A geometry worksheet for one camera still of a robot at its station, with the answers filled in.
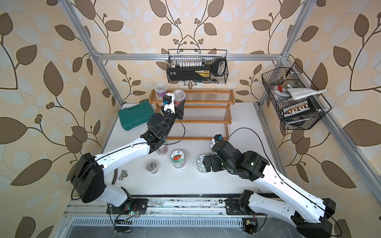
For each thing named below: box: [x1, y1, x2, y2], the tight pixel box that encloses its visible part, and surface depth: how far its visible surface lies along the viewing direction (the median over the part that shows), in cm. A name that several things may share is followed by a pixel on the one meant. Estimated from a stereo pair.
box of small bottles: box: [279, 98, 317, 120], surface depth 68 cm
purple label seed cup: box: [154, 83, 167, 98], surface depth 83 cm
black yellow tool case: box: [166, 65, 212, 82], surface depth 85 cm
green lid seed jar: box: [196, 154, 207, 173], surface depth 83 cm
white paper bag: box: [281, 87, 327, 100], surface depth 63 cm
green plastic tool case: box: [118, 100, 156, 131], surface depth 113 cm
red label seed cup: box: [172, 89, 186, 108], surface depth 71 cm
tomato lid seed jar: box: [170, 149, 186, 170], surface depth 85 cm
